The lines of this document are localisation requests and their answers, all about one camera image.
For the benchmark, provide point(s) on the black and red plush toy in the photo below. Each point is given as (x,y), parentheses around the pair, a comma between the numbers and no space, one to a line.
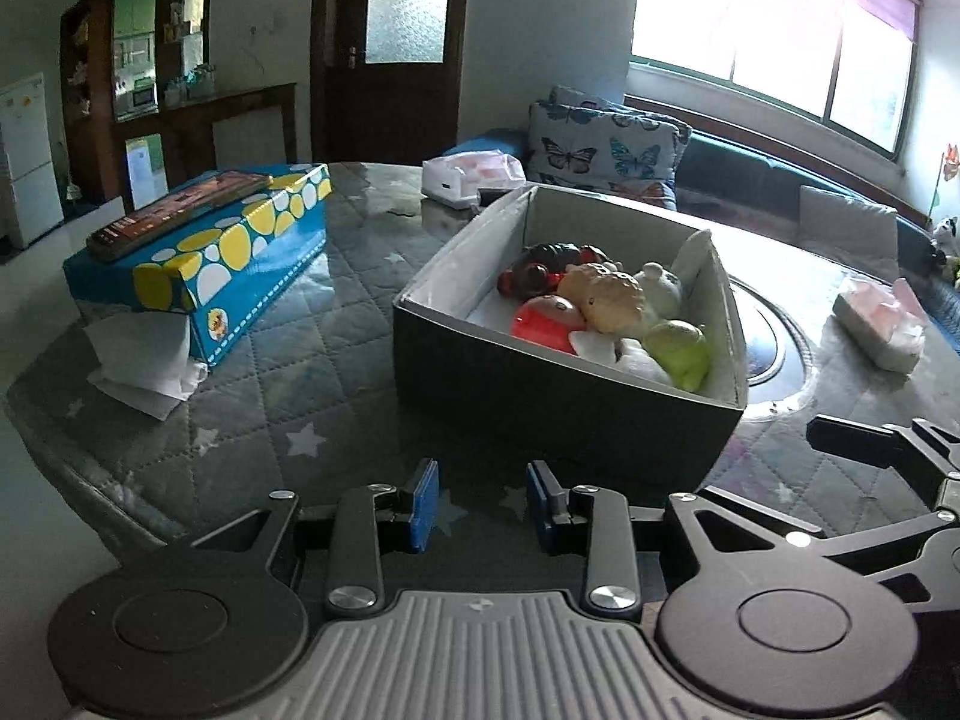
(540,266)

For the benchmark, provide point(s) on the white refrigerator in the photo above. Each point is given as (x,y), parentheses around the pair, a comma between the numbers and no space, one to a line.
(26,165)

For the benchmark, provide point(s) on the tan peanut toy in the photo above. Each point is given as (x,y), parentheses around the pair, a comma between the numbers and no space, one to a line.
(600,292)

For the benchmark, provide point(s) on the grey quilted star tablecloth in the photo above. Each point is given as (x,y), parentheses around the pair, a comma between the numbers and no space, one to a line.
(315,360)

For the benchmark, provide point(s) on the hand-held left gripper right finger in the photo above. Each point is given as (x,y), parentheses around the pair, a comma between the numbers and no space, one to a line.
(540,502)

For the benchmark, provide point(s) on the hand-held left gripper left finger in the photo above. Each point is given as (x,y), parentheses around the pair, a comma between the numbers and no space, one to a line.
(424,502)

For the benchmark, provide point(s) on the blue yellow spotted tissue box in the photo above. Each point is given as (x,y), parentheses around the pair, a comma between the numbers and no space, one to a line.
(247,255)

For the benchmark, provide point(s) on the black remote control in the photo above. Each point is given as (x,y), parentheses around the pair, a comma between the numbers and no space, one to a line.
(172,214)

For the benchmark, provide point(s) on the black and white panda plush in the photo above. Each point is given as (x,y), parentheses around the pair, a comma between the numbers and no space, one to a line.
(946,234)

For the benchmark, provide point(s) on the white and pink tissue pack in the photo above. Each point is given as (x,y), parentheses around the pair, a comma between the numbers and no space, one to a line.
(881,322)

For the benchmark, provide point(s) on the grey cardboard box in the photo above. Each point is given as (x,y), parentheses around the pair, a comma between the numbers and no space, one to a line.
(525,405)

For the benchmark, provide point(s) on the red octopus toy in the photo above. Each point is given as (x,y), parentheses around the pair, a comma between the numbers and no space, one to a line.
(547,319)

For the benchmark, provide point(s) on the blue sofa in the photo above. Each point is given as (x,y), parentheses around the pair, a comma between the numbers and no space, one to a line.
(720,157)

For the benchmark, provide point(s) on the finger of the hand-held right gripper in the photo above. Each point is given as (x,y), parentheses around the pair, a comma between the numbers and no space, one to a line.
(900,540)
(862,436)

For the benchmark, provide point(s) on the window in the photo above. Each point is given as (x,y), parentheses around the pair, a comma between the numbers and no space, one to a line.
(750,15)

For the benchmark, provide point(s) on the green frog toy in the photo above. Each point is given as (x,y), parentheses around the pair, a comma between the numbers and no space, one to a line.
(679,352)

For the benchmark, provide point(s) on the white round plush toy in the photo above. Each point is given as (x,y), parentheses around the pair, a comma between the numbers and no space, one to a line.
(661,289)

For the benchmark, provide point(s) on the orange toy pinwheel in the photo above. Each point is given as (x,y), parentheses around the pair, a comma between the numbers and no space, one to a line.
(949,165)

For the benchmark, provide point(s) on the round black induction cooktop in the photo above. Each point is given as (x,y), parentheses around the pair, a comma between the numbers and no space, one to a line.
(772,345)

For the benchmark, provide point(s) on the dark wooden door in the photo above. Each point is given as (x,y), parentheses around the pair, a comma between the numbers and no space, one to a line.
(397,105)

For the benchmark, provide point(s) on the white tissue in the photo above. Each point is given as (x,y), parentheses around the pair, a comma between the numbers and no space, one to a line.
(139,360)

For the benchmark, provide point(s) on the white and pink plastic bag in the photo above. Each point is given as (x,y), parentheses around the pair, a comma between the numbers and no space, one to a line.
(465,176)

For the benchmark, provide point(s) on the dark wooden cabinet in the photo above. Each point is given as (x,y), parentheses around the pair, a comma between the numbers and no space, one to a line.
(195,127)

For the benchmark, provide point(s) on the butterfly print cushion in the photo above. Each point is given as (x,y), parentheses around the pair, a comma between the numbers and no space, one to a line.
(600,150)
(581,96)

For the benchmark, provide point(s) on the grey cushion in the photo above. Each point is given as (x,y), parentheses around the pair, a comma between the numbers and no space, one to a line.
(847,217)

